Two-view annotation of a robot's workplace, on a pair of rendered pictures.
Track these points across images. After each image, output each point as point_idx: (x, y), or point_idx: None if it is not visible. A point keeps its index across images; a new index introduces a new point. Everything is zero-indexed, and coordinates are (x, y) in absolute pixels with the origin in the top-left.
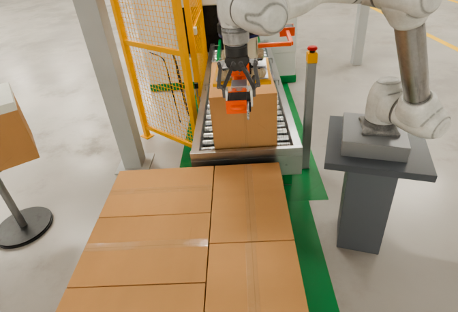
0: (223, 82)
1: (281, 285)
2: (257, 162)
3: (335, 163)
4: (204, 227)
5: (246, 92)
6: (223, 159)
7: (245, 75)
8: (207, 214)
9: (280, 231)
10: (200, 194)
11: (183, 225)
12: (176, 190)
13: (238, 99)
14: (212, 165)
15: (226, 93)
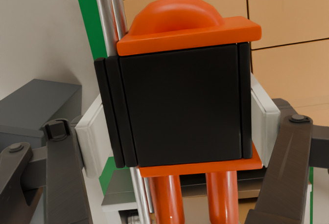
0: (307, 184)
1: None
2: (180, 179)
3: (21, 136)
4: (259, 14)
5: (136, 149)
6: (243, 179)
7: (81, 207)
8: (256, 45)
9: (127, 17)
10: (275, 92)
11: (297, 13)
12: (323, 99)
13: (170, 56)
14: (262, 169)
15: (263, 100)
